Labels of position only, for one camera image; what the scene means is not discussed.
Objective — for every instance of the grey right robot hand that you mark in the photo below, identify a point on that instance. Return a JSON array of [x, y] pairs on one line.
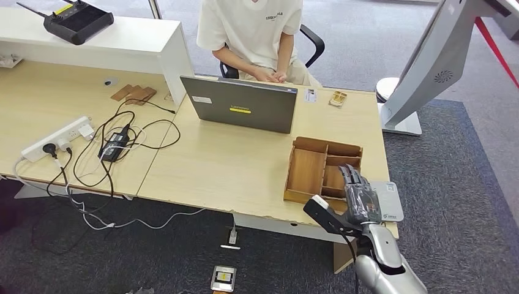
[[361, 199]]

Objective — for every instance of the person's left hand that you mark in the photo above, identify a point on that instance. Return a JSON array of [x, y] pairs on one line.
[[281, 77]]

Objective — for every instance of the person's right hand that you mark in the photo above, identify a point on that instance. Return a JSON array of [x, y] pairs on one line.
[[265, 75]]

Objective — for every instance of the white ID card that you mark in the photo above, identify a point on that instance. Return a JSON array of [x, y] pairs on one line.
[[310, 95]]

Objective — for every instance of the wooden organizer box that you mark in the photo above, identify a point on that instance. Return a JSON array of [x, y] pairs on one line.
[[306, 170]]

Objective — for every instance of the person's right forearm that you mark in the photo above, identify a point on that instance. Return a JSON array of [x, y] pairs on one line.
[[235, 61]]

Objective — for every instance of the person's left forearm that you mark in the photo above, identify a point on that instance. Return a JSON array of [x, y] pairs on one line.
[[285, 52]]

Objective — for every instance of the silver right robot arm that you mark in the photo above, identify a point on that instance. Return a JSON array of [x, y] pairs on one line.
[[385, 247]]

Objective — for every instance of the grey card reader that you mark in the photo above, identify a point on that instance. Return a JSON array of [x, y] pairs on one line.
[[391, 203]]

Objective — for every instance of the person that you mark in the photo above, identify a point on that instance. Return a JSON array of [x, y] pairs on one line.
[[247, 28]]

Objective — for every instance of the pale wooden key holder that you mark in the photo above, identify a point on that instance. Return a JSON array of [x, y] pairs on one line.
[[337, 99]]

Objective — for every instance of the brown wooden card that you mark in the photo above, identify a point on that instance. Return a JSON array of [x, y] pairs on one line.
[[137, 95], [121, 93], [149, 94]]

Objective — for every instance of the grey laptop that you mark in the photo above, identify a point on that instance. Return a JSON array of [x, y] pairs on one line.
[[243, 105]]

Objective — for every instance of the black office chair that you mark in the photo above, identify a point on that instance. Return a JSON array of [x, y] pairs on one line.
[[314, 38]]

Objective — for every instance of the wooden desk leg panel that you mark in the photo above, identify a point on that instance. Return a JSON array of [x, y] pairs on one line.
[[344, 255]]

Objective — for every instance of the white desk front panel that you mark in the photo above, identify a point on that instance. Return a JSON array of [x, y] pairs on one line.
[[275, 229]]

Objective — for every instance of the white round base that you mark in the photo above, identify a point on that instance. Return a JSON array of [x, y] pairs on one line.
[[385, 87]]

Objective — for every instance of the chrome pole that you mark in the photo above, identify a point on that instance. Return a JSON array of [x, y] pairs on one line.
[[155, 9]]

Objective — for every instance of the white plug adapter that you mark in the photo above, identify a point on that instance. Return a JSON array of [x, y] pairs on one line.
[[232, 236]]

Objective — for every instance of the white raised counter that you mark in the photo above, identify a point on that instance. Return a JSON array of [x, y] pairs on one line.
[[121, 44]]

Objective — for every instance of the grey pad with black knob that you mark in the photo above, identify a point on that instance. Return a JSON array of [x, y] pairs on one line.
[[109, 82]]

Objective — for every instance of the metal floor socket box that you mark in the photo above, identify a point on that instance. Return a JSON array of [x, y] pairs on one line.
[[223, 278]]

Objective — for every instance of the black power adapter brick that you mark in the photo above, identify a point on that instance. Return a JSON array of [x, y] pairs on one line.
[[113, 146]]

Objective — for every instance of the white charger block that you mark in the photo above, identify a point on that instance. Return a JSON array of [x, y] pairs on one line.
[[86, 132]]

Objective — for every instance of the black remote controller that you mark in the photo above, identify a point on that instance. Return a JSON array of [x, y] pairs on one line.
[[77, 22]]

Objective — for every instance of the white plug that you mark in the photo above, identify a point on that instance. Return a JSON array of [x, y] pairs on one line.
[[64, 144]]

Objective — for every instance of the white power strip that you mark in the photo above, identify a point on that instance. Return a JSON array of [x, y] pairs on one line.
[[52, 138]]

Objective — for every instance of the black plug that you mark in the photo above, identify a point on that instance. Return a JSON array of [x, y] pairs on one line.
[[50, 149]]

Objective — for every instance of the black camera bracket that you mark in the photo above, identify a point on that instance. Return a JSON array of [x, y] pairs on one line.
[[328, 219]]

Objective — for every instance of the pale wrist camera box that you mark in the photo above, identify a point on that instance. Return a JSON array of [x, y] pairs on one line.
[[320, 202]]

